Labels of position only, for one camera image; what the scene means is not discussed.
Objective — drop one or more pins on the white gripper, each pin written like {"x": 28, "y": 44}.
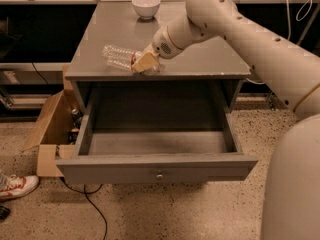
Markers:
{"x": 161, "y": 46}

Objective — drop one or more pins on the clear plastic water bottle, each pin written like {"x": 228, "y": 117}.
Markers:
{"x": 121, "y": 58}

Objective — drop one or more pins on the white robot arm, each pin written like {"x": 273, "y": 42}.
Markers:
{"x": 291, "y": 207}

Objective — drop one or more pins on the grey open top drawer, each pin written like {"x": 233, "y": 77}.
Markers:
{"x": 125, "y": 157}

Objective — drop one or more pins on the silver drawer knob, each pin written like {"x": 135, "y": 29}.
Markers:
{"x": 159, "y": 176}

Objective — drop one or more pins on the white ceramic bowl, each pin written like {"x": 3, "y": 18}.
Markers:
{"x": 146, "y": 9}

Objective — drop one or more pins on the grey wooden cabinet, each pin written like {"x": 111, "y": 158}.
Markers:
{"x": 192, "y": 91}

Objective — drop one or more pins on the cans inside cardboard box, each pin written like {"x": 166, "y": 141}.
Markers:
{"x": 77, "y": 117}

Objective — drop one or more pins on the brown cardboard box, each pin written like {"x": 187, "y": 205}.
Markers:
{"x": 50, "y": 133}

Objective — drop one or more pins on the white and red sneaker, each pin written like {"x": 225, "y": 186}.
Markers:
{"x": 13, "y": 186}

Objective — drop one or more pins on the black shoe tip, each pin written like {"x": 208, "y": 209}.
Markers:
{"x": 4, "y": 213}

